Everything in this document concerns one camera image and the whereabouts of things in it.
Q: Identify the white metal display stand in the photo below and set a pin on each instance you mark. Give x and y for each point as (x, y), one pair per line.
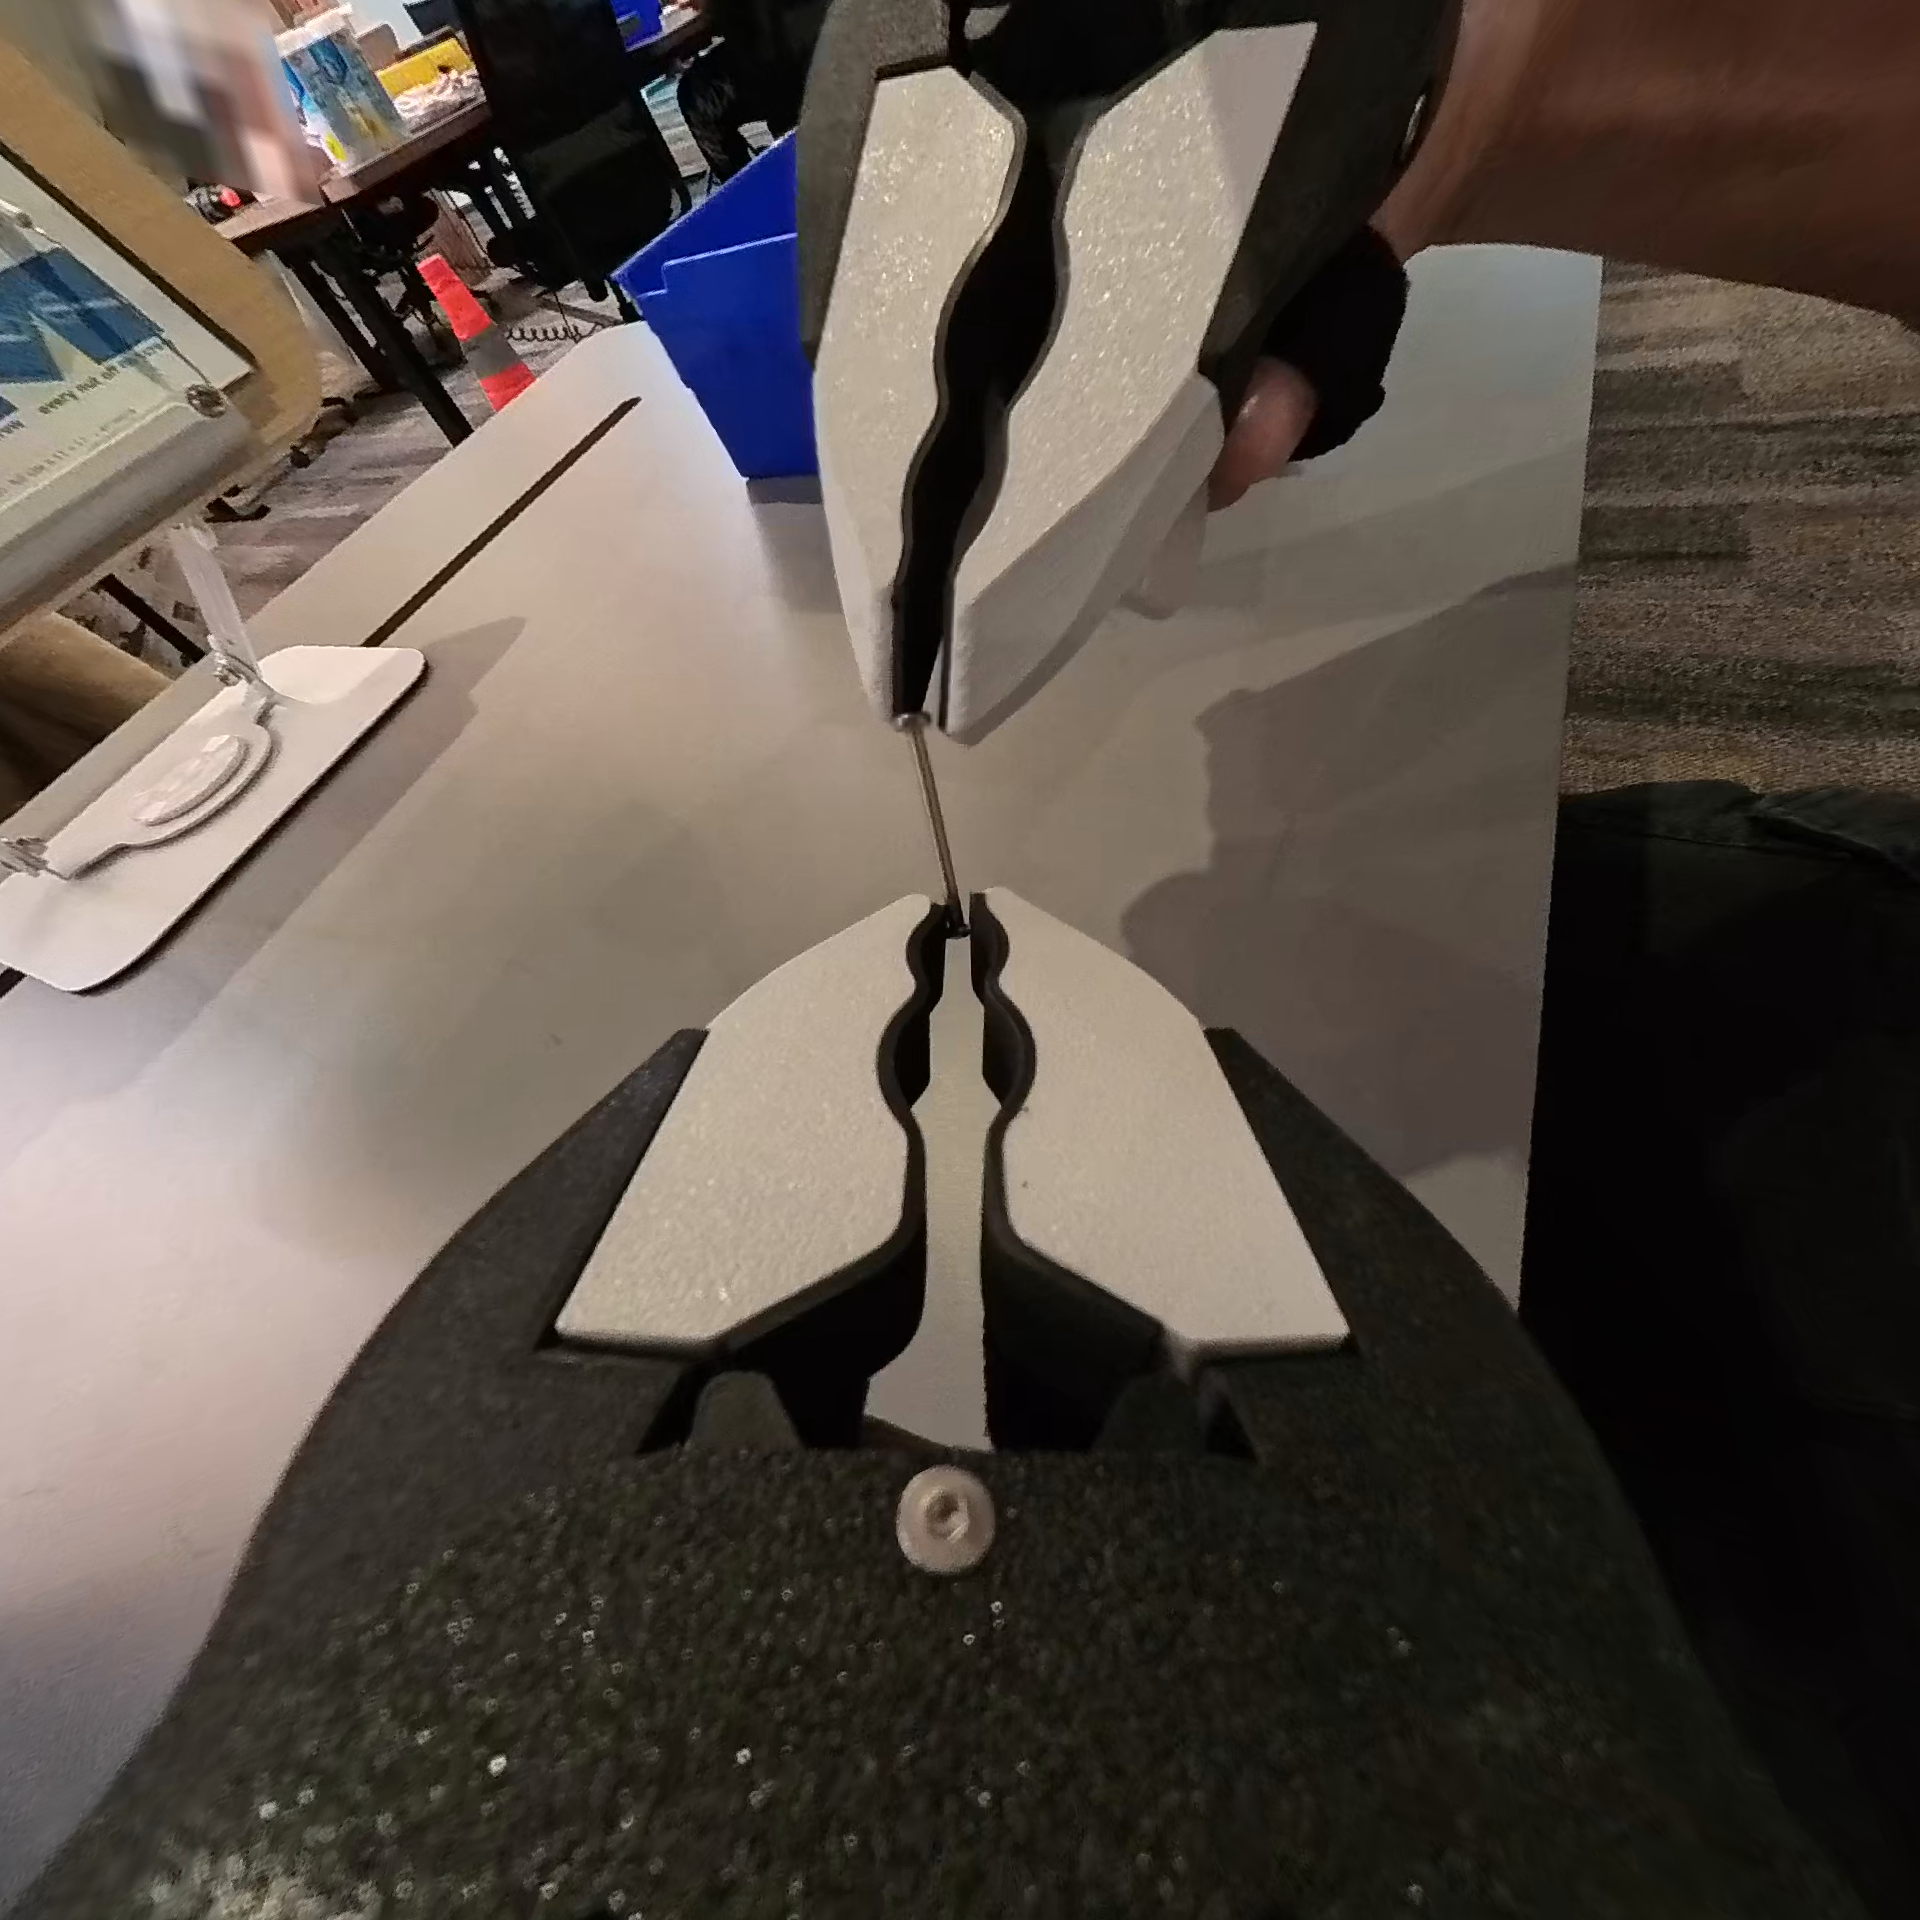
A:
(300, 691)

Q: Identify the wooden office desk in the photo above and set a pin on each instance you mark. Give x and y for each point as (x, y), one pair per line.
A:
(375, 173)

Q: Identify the brown cloth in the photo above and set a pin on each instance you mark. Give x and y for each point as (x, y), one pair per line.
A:
(75, 706)

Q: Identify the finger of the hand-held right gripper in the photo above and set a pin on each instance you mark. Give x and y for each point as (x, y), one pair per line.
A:
(1142, 300)
(900, 271)

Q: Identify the orange traffic cone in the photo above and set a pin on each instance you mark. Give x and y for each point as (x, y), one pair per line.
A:
(481, 346)

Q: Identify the printed instruction sheet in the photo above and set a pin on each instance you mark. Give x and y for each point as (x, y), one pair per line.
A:
(90, 346)

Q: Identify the blue plastic shelf bin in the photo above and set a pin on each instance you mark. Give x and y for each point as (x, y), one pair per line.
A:
(734, 346)

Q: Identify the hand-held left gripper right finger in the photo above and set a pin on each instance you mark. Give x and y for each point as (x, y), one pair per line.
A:
(1161, 1171)

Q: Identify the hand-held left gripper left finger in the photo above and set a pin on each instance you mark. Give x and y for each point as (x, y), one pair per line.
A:
(751, 1171)

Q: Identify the person's right hand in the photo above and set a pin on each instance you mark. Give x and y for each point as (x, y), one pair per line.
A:
(1529, 137)

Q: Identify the white blue package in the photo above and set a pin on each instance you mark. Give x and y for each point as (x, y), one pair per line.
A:
(345, 90)

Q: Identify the long metal bolt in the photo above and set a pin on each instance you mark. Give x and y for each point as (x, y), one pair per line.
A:
(930, 819)

